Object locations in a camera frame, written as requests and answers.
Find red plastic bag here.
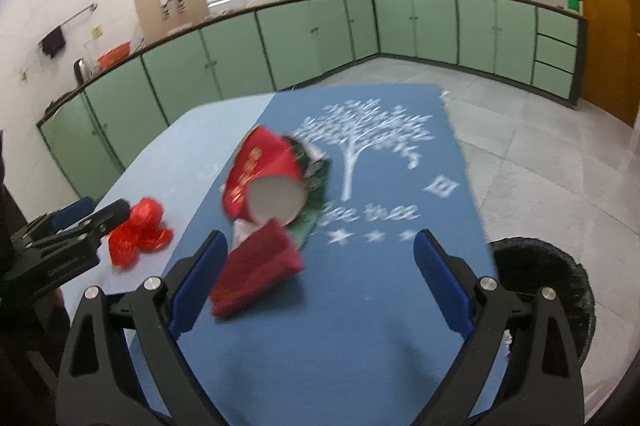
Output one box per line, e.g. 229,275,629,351
107,197,174,270

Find green lower kitchen cabinets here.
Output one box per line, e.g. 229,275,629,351
37,0,588,199

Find black trash bin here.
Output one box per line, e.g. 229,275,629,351
487,234,598,367

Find blue tree-print tablecloth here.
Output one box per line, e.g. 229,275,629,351
60,82,507,426

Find red paper cup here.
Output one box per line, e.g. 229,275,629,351
222,126,307,225

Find green snack wrapper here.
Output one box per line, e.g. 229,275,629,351
284,134,332,249

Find orange basin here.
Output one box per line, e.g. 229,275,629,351
98,41,130,70

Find dark hanging towel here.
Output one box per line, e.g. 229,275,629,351
39,26,66,60

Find cardboard box on counter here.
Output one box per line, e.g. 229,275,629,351
134,0,209,45

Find wooden door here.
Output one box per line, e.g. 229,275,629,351
582,0,639,127

